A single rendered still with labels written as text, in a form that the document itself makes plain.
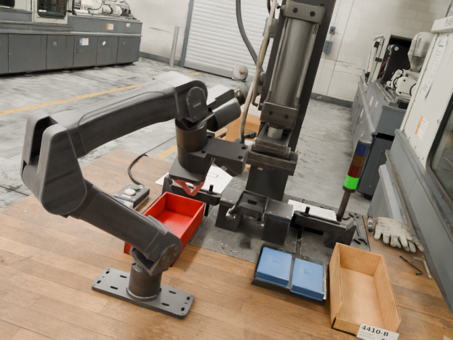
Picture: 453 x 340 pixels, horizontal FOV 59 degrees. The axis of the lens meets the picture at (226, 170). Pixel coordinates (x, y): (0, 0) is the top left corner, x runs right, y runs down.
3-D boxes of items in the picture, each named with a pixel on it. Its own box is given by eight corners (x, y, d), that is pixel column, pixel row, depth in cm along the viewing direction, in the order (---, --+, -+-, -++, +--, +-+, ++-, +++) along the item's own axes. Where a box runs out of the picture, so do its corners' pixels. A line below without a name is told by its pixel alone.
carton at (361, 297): (329, 331, 82) (340, 301, 80) (327, 267, 105) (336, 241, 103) (391, 351, 80) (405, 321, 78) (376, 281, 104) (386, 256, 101)
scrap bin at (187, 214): (123, 252, 92) (125, 230, 90) (162, 209, 115) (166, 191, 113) (171, 268, 91) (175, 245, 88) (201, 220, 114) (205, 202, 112)
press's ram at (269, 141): (223, 170, 105) (247, 56, 95) (242, 145, 129) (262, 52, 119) (290, 187, 103) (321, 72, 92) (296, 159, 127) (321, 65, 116)
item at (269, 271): (255, 281, 88) (257, 270, 87) (263, 247, 103) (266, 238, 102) (285, 291, 87) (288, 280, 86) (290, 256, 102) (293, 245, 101)
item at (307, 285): (289, 295, 86) (292, 283, 85) (294, 259, 101) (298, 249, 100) (321, 305, 85) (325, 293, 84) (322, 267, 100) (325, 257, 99)
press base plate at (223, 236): (129, 235, 105) (130, 225, 104) (188, 175, 151) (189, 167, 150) (377, 310, 96) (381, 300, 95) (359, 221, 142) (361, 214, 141)
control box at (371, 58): (361, 71, 618) (369, 46, 604) (376, 74, 613) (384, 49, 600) (362, 72, 601) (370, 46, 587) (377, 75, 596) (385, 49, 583)
